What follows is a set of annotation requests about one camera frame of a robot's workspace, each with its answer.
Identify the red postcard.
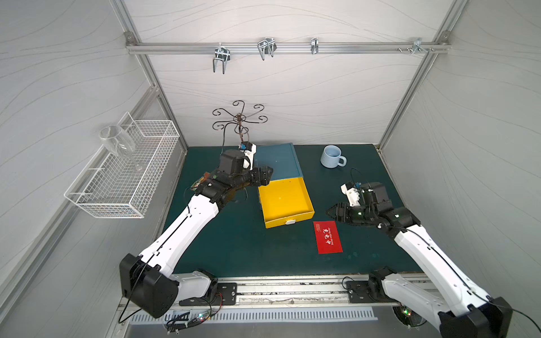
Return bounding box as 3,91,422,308
314,221,343,254

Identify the yellow top drawer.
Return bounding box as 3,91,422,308
258,177,315,229

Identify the teal drawer cabinet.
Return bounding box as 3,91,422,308
254,143,303,181

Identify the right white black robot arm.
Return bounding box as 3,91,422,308
326,182,513,337

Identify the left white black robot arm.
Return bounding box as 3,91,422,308
119,142,273,318

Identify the bronze mug tree stand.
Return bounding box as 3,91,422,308
212,100,269,149

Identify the green snack packet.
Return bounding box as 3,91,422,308
190,172,210,191

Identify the light blue mug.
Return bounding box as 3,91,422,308
320,145,347,169

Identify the metal double hook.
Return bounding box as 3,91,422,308
213,46,231,74

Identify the clear wine glass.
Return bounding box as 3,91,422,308
99,125,142,172

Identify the small metal clip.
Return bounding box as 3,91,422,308
311,37,319,55

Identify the left controller wiring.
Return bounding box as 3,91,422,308
164,291,224,335

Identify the white vent strip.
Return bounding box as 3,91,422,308
130,306,378,325

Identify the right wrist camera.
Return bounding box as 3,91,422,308
340,182,364,207

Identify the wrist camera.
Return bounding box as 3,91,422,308
340,182,364,207
239,142,257,170

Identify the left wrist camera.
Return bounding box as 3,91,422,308
239,142,257,170

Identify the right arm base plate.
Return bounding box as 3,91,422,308
342,279,395,304

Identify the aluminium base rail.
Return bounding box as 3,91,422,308
148,275,376,318

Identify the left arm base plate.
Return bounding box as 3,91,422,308
178,283,238,306

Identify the metal wire hook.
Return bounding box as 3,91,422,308
256,37,277,61

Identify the aluminium top rail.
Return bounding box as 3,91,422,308
126,41,452,56

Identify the white wire basket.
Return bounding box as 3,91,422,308
64,112,180,218

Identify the metal bracket with bolts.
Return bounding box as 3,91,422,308
397,38,435,56

